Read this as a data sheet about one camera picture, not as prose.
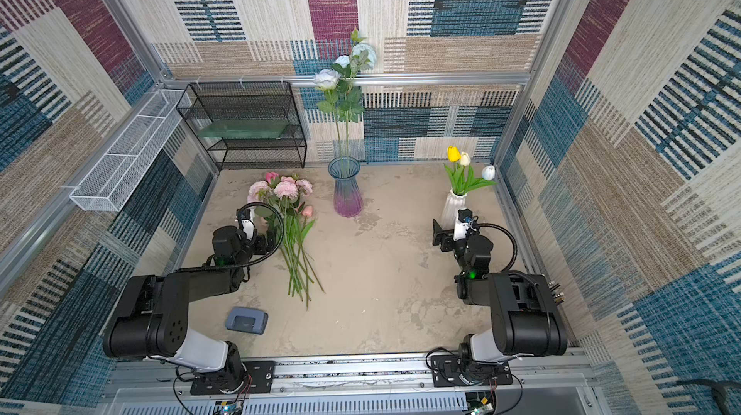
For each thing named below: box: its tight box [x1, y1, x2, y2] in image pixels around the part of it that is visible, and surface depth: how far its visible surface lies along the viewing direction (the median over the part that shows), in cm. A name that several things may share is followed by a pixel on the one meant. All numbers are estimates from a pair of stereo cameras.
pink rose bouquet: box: [313, 27, 378, 160], surface depth 85 cm
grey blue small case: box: [225, 306, 270, 335], surface depth 83 cm
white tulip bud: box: [481, 165, 496, 181], surface depth 79 cm
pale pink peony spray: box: [247, 171, 327, 310], surface depth 101 cm
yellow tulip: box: [446, 145, 462, 163], surface depth 83 cm
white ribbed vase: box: [440, 187, 468, 230], surface depth 91 cm
